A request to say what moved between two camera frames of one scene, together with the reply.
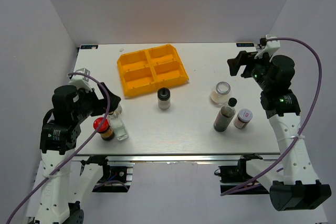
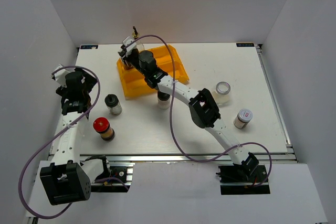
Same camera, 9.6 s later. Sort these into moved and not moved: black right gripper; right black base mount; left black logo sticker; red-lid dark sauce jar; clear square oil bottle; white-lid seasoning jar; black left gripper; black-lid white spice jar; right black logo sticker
Moved: black right gripper; black left gripper; clear square oil bottle
Not moved: right black base mount; left black logo sticker; right black logo sticker; white-lid seasoning jar; red-lid dark sauce jar; black-lid white spice jar
